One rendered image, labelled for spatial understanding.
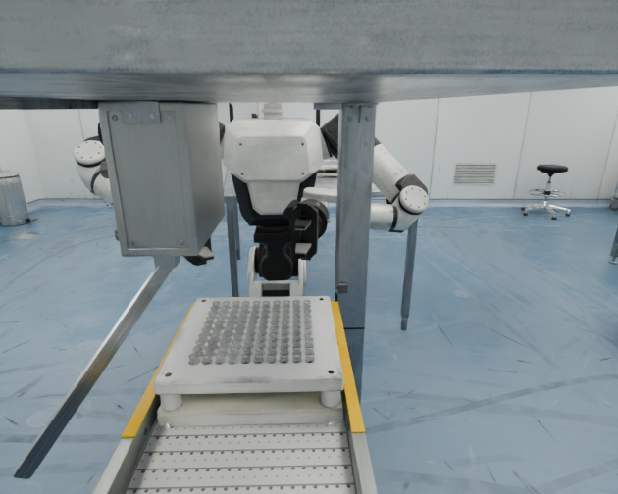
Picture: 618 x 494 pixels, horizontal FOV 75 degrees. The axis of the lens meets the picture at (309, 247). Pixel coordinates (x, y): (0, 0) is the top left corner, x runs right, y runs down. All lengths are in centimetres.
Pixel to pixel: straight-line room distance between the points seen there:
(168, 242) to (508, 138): 580
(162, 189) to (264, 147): 58
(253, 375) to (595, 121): 641
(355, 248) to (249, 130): 48
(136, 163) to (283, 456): 41
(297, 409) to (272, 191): 69
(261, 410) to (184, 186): 31
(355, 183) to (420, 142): 503
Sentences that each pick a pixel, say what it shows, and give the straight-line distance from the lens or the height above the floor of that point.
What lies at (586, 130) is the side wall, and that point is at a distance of 667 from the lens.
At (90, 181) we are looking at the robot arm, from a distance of 115.
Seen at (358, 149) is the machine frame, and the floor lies 124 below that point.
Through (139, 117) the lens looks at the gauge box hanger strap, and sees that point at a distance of 55.
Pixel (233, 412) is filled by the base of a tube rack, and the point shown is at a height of 93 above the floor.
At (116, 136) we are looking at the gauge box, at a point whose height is 128.
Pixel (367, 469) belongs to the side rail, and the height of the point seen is 94.
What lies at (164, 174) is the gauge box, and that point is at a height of 123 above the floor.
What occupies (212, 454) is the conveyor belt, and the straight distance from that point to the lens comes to 57.
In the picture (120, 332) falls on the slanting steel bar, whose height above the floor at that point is 103.
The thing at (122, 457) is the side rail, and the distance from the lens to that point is 54.
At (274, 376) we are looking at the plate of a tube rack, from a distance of 55.
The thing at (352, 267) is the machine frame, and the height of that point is 101.
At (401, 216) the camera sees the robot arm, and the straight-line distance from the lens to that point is 107.
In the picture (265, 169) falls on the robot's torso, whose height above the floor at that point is 115.
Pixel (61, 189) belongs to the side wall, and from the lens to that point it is 666.
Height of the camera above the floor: 131
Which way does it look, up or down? 19 degrees down
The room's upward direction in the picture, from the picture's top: straight up
